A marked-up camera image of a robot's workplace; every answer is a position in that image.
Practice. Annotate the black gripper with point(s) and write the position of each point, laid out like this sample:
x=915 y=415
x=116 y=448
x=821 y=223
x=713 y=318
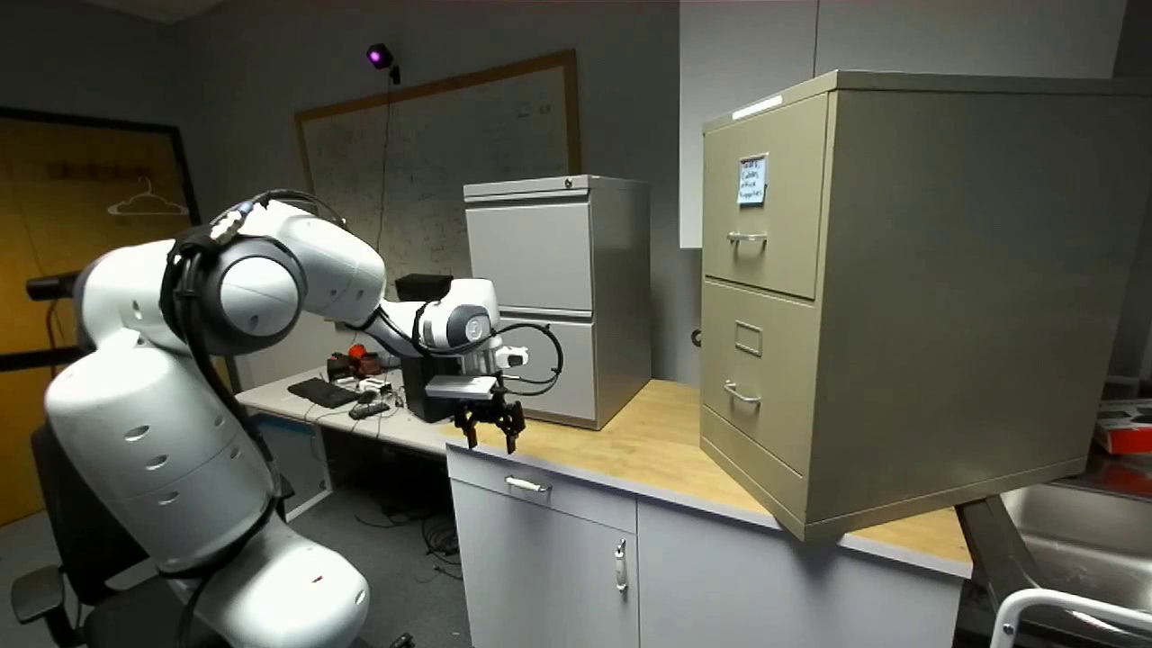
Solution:
x=469 y=402

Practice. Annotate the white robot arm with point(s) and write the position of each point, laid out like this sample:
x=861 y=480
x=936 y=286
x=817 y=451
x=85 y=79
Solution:
x=179 y=461

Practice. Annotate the grey filing cabinet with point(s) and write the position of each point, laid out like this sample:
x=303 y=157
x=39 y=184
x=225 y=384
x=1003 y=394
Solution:
x=570 y=270

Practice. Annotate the grey base cabinet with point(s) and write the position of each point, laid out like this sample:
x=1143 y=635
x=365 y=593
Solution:
x=570 y=558

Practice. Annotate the beige bottom cabinet drawer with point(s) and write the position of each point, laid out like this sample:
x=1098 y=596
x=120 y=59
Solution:
x=757 y=380

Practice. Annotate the beige cabinet drawer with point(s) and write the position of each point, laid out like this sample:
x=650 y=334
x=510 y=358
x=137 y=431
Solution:
x=757 y=380
x=761 y=193

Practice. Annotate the beige top cabinet drawer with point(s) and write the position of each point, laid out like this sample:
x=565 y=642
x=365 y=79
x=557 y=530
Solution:
x=761 y=193

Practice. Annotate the beige filing cabinet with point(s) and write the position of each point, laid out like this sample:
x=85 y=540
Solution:
x=972 y=252

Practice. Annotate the black remote on desk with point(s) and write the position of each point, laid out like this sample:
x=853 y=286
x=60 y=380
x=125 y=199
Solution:
x=369 y=412

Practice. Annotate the red tool on desk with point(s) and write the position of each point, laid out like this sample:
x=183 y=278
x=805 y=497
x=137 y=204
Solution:
x=356 y=361

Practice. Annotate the black keyboard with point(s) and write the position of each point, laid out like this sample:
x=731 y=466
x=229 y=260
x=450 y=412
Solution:
x=321 y=394

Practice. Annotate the framed whiteboard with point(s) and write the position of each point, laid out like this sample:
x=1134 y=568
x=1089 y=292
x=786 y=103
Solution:
x=395 y=167

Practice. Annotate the black office chair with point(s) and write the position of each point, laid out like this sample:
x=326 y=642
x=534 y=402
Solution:
x=103 y=587

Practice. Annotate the metal sink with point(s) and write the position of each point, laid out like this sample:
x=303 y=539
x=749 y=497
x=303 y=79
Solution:
x=1083 y=540

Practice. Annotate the ceiling camera with purple light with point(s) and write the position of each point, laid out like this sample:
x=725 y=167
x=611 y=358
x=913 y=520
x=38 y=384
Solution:
x=383 y=59

